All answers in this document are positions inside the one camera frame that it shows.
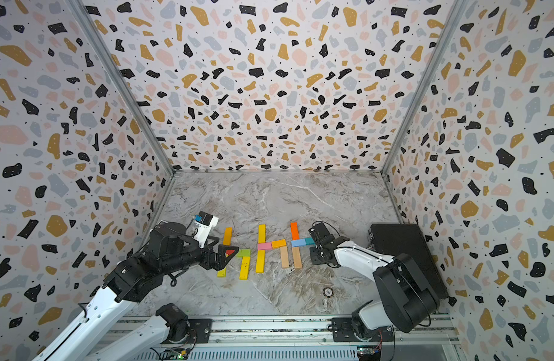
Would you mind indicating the orange-yellow long block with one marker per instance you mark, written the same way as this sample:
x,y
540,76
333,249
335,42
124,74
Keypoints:
x,y
228,234

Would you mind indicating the orange block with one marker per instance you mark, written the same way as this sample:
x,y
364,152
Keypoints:
x,y
294,231

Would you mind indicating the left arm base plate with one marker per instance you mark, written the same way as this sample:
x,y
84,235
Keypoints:
x,y
191,331

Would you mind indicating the round table grommet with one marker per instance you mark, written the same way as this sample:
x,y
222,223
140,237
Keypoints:
x,y
328,292

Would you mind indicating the natural wood long block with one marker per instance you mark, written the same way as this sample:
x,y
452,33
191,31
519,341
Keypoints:
x,y
285,262

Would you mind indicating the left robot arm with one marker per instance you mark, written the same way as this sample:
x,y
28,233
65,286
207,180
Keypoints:
x,y
170,251

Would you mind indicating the aluminium front rail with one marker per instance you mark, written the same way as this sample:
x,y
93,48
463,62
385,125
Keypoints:
x,y
278,338

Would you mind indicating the yellow long block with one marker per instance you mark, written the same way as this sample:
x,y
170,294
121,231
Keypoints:
x,y
260,263

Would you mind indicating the light blue block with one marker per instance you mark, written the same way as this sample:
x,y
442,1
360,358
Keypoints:
x,y
298,243

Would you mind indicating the black carrying case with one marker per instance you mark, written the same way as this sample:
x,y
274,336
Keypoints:
x,y
396,239

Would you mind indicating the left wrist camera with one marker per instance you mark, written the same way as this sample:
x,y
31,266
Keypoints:
x,y
202,224

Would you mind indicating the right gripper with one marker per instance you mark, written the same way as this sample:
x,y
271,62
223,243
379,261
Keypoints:
x,y
314,259

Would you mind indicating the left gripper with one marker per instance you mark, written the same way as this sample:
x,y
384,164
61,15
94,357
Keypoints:
x,y
220,262

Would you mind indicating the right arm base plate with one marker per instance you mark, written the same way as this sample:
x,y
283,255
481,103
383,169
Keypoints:
x,y
347,329

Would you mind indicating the pink block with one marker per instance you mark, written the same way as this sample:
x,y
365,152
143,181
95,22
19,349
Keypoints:
x,y
264,246

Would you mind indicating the lime green block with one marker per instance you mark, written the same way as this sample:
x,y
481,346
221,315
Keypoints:
x,y
244,253

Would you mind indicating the amber block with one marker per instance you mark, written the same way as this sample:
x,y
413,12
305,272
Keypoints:
x,y
279,244

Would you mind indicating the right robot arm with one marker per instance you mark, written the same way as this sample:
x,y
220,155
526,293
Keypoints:
x,y
398,262

